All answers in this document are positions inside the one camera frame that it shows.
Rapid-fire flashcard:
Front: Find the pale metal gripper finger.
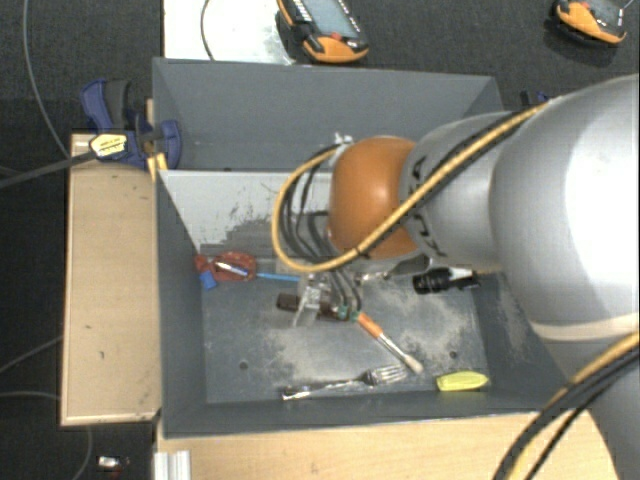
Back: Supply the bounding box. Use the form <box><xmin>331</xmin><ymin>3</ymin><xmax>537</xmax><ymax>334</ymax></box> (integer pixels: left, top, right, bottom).
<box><xmin>291</xmin><ymin>297</ymin><xmax>321</xmax><ymax>328</ymax></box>
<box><xmin>302</xmin><ymin>273</ymin><xmax>330</xmax><ymax>303</ymax></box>

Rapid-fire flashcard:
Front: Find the black cylinder on white bracket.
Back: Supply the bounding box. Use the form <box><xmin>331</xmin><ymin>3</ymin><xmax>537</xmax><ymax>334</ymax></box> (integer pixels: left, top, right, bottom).
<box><xmin>412</xmin><ymin>265</ymin><xmax>482</xmax><ymax>297</ymax></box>

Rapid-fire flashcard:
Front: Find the pale wood board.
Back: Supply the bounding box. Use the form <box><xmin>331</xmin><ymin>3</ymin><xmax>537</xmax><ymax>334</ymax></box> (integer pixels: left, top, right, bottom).
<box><xmin>59</xmin><ymin>132</ymin><xmax>164</xmax><ymax>428</ymax></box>

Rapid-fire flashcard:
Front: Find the grey metal bin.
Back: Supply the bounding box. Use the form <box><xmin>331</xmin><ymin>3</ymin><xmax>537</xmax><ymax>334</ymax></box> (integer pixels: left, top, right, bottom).
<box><xmin>151</xmin><ymin>56</ymin><xmax>571</xmax><ymax>439</ymax></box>

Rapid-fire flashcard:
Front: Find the thin blue stick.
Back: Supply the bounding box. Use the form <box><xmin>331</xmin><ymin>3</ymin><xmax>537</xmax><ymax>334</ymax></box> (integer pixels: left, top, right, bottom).
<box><xmin>215</xmin><ymin>262</ymin><xmax>302</xmax><ymax>283</ymax></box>

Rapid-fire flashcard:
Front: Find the red oval tool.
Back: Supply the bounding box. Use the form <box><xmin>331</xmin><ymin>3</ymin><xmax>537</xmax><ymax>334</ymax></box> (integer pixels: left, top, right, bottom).
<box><xmin>194</xmin><ymin>251</ymin><xmax>259</xmax><ymax>284</ymax></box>

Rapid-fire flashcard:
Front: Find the silver metal fork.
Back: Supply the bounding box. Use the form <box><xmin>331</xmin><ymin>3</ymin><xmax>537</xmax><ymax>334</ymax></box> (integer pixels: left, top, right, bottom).
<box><xmin>280</xmin><ymin>364</ymin><xmax>409</xmax><ymax>402</ymax></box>

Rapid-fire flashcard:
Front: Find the dark brown flat block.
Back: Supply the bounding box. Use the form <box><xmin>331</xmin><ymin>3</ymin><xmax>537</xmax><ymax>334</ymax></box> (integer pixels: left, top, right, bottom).
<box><xmin>276</xmin><ymin>291</ymin><xmax>303</xmax><ymax>314</ymax></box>

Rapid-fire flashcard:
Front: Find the orange and white brush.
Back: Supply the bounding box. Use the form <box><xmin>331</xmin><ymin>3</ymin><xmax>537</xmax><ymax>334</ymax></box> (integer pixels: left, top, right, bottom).
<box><xmin>356</xmin><ymin>312</ymin><xmax>425</xmax><ymax>375</ymax></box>

